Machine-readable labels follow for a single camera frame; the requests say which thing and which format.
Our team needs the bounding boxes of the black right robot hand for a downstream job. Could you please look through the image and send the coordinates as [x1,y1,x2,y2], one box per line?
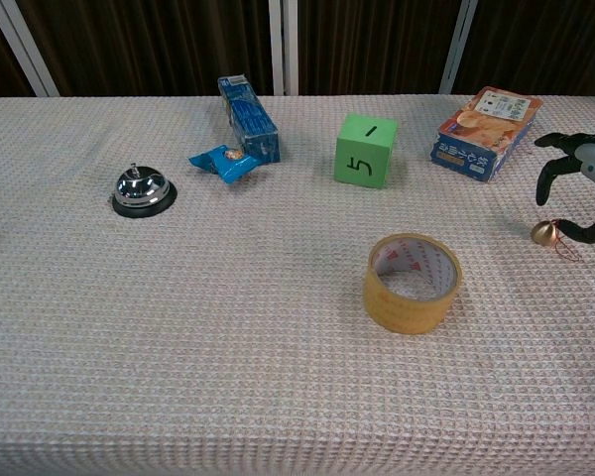
[534,131,595,245]

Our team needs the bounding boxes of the small golden bell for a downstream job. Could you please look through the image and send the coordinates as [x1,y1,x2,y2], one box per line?
[530,219,584,263]

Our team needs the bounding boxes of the chrome desk call bell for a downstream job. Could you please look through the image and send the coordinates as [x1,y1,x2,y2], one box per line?
[111,163,179,219]

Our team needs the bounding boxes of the orange blue cookie box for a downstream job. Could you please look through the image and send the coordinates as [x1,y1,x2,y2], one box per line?
[429,86,544,183]

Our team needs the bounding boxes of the yellow packing tape roll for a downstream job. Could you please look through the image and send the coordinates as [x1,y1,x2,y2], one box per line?
[363,233,463,336]

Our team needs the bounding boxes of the green numbered foam cube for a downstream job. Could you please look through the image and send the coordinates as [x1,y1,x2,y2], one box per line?
[333,113,399,190]

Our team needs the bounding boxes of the blue tall carton box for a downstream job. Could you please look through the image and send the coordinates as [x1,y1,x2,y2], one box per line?
[216,74,283,164]

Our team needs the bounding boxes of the blue snack packet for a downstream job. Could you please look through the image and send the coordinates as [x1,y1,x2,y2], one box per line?
[187,144,263,185]

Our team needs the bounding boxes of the beige waffle tablecloth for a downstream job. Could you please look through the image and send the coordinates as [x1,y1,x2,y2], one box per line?
[0,93,595,476]

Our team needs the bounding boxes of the dark brown curtain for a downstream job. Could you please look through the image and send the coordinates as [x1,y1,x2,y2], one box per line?
[0,0,595,100]

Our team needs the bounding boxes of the white slanted frame post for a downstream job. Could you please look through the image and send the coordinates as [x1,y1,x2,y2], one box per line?
[438,0,479,95]
[0,0,60,98]

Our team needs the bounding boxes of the white vertical frame post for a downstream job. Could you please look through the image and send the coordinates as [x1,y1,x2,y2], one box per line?
[268,0,299,97]

